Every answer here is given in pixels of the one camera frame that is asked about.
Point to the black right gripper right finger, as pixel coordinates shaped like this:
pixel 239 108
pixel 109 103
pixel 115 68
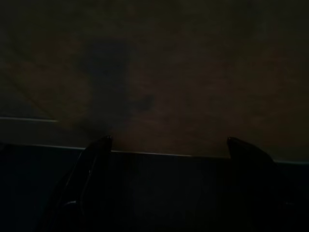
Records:
pixel 263 188

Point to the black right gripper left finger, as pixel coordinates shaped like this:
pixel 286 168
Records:
pixel 79 183

